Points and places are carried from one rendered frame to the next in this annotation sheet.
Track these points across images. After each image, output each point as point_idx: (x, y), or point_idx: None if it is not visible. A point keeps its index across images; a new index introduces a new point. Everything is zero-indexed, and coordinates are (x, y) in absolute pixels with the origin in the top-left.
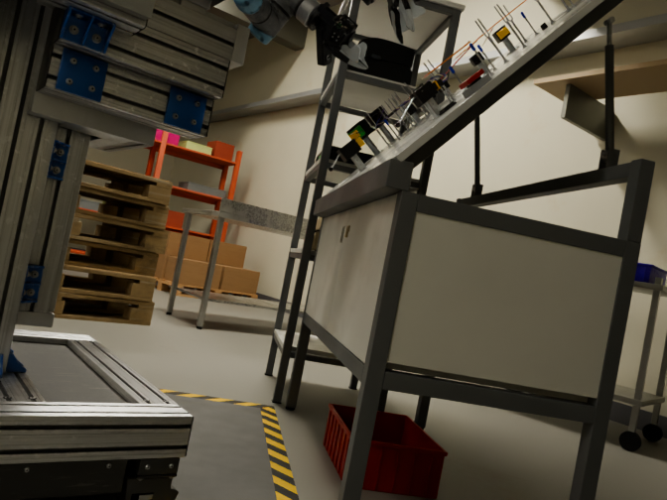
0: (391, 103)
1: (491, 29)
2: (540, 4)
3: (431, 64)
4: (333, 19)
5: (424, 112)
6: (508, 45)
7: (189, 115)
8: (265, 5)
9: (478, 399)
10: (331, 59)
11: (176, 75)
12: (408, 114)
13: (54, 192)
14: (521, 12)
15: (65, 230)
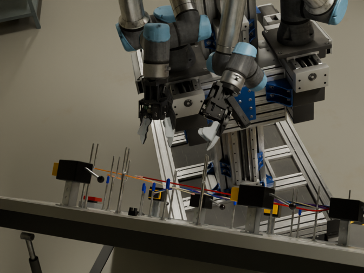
0: (349, 199)
1: (137, 176)
2: (121, 181)
3: (174, 176)
4: (204, 100)
5: (268, 225)
6: (256, 221)
7: (184, 132)
8: (219, 72)
9: None
10: (241, 125)
11: None
12: (314, 221)
13: (226, 136)
14: (167, 179)
15: (229, 154)
